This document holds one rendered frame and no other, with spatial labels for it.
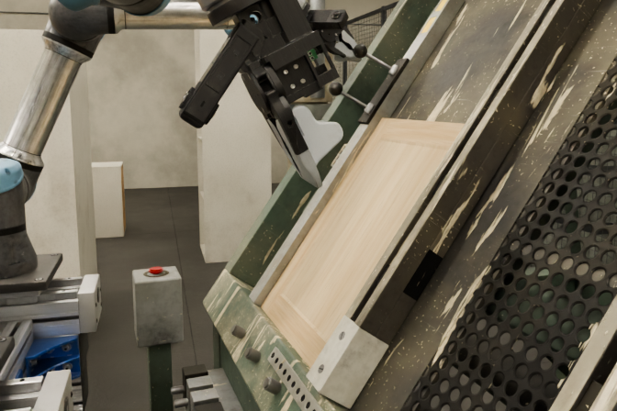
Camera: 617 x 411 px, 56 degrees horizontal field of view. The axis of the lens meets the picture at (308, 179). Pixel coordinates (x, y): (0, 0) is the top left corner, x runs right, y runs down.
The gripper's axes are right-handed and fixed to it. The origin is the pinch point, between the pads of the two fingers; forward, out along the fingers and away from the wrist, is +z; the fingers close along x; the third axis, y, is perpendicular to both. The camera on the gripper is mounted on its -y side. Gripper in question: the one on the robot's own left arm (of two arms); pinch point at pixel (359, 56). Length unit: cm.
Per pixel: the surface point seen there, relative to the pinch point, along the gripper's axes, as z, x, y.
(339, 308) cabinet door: 10, 68, -21
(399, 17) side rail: 8.4, -24.4, 4.6
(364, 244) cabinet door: 10, 53, -21
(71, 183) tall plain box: -33, 22, 213
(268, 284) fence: 9, 63, 11
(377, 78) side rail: 13.0, -6.9, 10.9
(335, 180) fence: 8.8, 34.3, 0.5
